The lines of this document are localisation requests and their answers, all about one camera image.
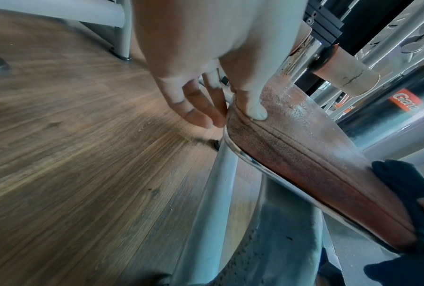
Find grey gym machine frame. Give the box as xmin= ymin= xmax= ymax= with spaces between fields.
xmin=169 ymin=123 xmax=404 ymax=286

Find worn red bench seat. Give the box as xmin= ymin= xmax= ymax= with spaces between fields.
xmin=225 ymin=75 xmax=419 ymax=252

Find blue cleaning cloth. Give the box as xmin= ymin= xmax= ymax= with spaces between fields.
xmin=363 ymin=159 xmax=424 ymax=286

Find person's left hand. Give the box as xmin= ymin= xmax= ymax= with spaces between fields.
xmin=131 ymin=0 xmax=307 ymax=129

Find chrome seat post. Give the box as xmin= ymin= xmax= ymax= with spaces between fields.
xmin=278 ymin=36 xmax=323 ymax=81

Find black weight stack shroud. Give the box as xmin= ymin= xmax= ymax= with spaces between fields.
xmin=301 ymin=0 xmax=343 ymax=47

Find black cylinder orange label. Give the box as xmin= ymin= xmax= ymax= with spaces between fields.
xmin=335 ymin=65 xmax=424 ymax=143

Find padded roller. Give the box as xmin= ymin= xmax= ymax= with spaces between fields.
xmin=312 ymin=44 xmax=381 ymax=97

